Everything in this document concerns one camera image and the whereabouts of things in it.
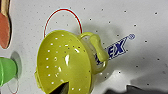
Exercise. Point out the small orange bowl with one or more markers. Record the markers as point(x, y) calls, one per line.
point(4, 30)

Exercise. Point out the yellow air hockey table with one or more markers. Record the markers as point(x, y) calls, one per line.
point(140, 20)

